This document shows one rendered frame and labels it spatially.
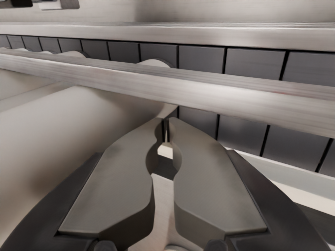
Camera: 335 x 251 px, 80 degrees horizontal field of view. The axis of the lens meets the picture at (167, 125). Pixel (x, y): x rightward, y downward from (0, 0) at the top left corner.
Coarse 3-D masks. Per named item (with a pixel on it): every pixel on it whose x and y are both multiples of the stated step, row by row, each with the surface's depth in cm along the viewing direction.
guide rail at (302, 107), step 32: (0, 64) 15; (32, 64) 13; (64, 64) 11; (96, 64) 10; (128, 64) 10; (160, 96) 9; (192, 96) 8; (224, 96) 7; (256, 96) 7; (288, 96) 6; (320, 96) 6; (288, 128) 7; (320, 128) 6
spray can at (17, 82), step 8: (80, 56) 21; (88, 56) 21; (0, 72) 15; (8, 72) 16; (16, 72) 16; (0, 80) 15; (8, 80) 15; (16, 80) 16; (24, 80) 16; (32, 80) 17; (40, 80) 17; (48, 80) 18; (56, 80) 18; (0, 88) 15; (8, 88) 15; (16, 88) 16; (24, 88) 16; (32, 88) 16; (0, 96) 15; (8, 96) 15
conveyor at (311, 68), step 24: (48, 48) 24; (72, 48) 22; (96, 48) 20; (120, 48) 19; (144, 48) 18; (168, 48) 16; (192, 48) 15; (216, 48) 14; (240, 48) 14; (264, 48) 16; (216, 72) 15; (240, 72) 14; (264, 72) 14; (288, 72) 13; (312, 72) 12; (192, 120) 18; (216, 120) 17; (240, 120) 16; (240, 144) 17; (264, 144) 17; (288, 144) 15; (312, 144) 14; (312, 168) 15
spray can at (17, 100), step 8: (40, 88) 15; (48, 88) 15; (56, 88) 15; (64, 88) 15; (16, 96) 13; (24, 96) 13; (32, 96) 13; (40, 96) 14; (0, 104) 12; (8, 104) 12; (16, 104) 13
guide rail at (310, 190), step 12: (168, 144) 17; (168, 156) 17; (264, 168) 14; (276, 168) 14; (288, 168) 14; (276, 180) 13; (288, 180) 13; (300, 180) 13; (312, 180) 13; (324, 180) 13; (288, 192) 13; (300, 192) 12; (312, 192) 12; (324, 192) 12; (312, 204) 12; (324, 204) 12
